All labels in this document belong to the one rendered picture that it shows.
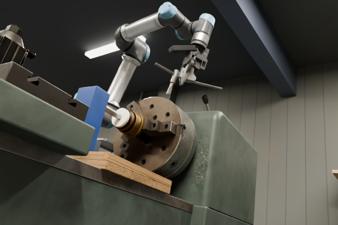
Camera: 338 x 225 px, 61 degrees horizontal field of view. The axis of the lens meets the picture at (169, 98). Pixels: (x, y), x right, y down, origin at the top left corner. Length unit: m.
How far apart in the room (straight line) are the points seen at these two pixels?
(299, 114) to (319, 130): 0.33
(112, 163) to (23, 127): 0.27
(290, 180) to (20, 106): 3.60
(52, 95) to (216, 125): 0.74
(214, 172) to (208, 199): 0.10
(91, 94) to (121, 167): 0.25
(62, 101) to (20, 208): 0.20
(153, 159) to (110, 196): 0.34
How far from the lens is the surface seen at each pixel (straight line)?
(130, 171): 0.76
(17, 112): 0.50
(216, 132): 1.16
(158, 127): 1.02
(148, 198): 0.87
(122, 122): 0.98
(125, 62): 1.64
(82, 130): 0.58
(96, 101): 0.87
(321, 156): 3.89
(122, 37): 1.56
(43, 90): 0.57
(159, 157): 1.04
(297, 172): 3.90
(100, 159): 0.71
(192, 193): 1.12
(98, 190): 0.71
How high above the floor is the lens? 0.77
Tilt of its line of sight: 24 degrees up
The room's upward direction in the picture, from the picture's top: 12 degrees clockwise
